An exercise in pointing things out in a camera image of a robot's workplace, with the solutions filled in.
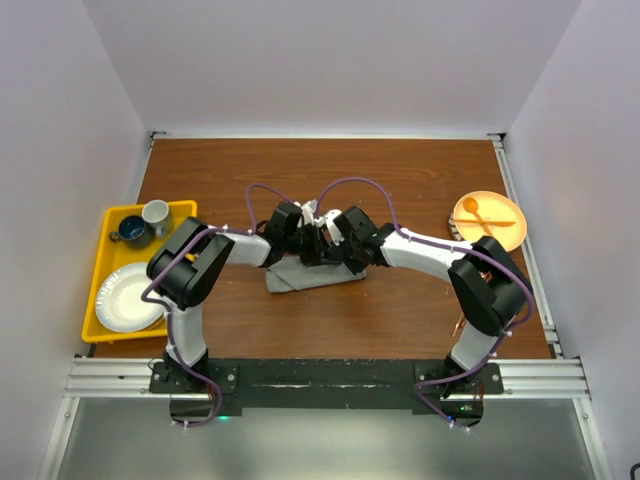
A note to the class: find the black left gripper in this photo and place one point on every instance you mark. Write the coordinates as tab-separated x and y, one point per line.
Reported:
316	254

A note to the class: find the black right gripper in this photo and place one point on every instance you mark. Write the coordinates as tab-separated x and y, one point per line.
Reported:
356	268

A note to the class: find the grey cloth napkin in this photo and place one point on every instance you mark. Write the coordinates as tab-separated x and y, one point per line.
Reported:
290	274

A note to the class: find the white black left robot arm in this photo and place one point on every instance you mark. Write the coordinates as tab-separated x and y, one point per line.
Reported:
184	271

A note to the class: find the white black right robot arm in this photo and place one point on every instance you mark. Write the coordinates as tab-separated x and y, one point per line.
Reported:
492	291

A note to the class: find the orange plastic spoon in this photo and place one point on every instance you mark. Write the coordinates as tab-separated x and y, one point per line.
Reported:
471	206

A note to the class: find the copper metal spoon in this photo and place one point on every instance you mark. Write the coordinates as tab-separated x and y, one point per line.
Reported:
458	325

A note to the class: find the orange divided plate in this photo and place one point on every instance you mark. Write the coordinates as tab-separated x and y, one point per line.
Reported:
481	213

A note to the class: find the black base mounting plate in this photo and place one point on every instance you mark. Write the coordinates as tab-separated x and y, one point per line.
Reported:
414	385

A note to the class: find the grey ceramic mug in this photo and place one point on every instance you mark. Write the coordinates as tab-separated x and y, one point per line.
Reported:
157	214

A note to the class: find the dark blue ceramic cup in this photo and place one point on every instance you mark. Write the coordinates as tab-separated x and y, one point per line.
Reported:
134	232

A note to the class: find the white ceramic plate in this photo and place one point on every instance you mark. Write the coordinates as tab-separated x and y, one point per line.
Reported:
118	303

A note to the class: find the yellow plastic tray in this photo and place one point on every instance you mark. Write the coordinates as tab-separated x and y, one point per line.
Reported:
111	256

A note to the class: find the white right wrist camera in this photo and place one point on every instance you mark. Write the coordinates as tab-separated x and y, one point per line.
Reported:
329	229

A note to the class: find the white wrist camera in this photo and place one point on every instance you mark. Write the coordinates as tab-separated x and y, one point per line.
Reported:
329	229
308	212

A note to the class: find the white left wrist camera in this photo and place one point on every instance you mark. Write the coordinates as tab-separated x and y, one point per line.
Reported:
308	212

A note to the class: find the aluminium right frame rail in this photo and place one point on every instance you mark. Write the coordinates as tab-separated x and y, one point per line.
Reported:
548	324

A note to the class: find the aluminium frame rail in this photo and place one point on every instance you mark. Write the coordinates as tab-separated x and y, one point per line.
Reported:
512	379
548	324

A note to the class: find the aluminium front frame rail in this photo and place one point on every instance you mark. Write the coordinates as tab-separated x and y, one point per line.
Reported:
512	379

